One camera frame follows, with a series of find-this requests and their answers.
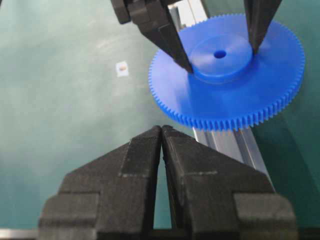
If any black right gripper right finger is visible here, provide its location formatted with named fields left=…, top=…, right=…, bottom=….
left=162, top=125, right=299, bottom=240

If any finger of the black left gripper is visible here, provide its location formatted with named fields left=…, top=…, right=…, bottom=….
left=111, top=0, right=193, bottom=73
left=243, top=0, right=282, bottom=54

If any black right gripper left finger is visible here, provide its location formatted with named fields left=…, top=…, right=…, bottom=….
left=38, top=125, right=162, bottom=240

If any large blue plastic gear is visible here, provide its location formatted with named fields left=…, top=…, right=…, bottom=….
left=148, top=14, right=306, bottom=131

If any white marker on table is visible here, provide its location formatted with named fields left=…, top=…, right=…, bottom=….
left=115, top=61, right=129, bottom=78

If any silver aluminium extrusion rail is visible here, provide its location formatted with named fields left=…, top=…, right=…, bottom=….
left=169, top=0, right=270, bottom=178

